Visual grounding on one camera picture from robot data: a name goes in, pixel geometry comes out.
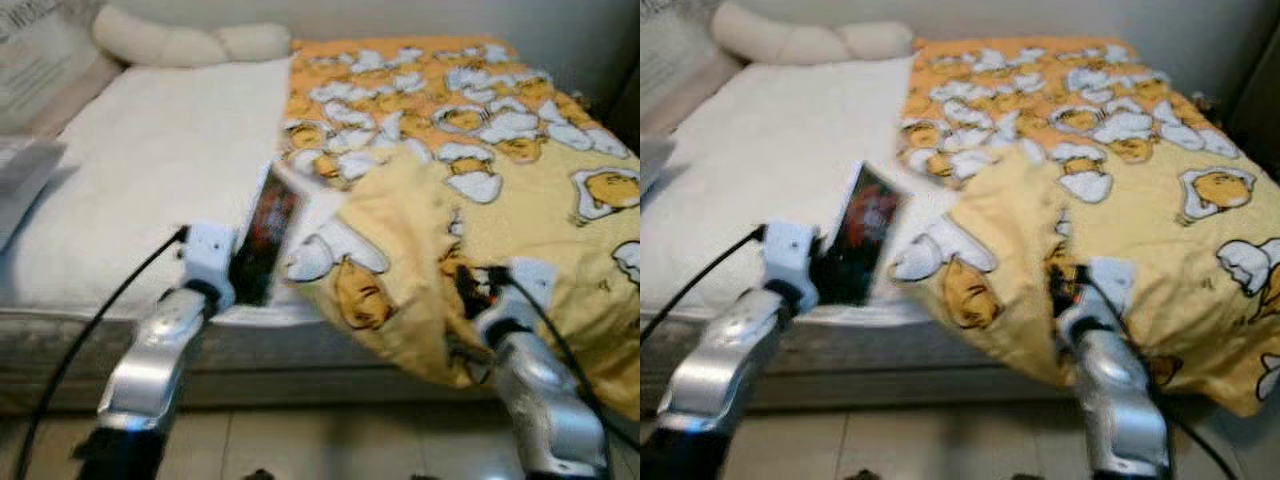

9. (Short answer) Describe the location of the grey patterned mattress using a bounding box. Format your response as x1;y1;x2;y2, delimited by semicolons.
0;300;641;411
640;300;1280;411

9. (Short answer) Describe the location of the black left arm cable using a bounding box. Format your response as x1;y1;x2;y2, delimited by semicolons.
10;225;191;480
640;225;771;346

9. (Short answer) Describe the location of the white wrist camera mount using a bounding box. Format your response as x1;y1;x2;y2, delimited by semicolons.
760;220;823;311
478;257;559;346
1055;257;1136;346
180;222;239;311

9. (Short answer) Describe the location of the dark paperback book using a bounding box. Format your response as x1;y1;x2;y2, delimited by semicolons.
815;160;906;306
228;163;304;306

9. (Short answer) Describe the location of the dark cabinet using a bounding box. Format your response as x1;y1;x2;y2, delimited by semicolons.
1225;45;1280;181
598;60;641;151

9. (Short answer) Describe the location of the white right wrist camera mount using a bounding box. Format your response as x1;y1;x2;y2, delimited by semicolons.
478;257;559;346
1055;257;1136;346

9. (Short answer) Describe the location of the beige long bolster pillow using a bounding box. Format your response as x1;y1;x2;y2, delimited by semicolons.
712;0;916;66
92;3;293;69

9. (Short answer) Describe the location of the yellow cartoon print blanket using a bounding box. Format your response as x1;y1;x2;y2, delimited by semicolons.
280;38;641;421
885;38;1280;421

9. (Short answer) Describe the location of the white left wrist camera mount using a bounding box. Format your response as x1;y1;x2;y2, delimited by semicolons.
760;220;823;311
180;222;239;311

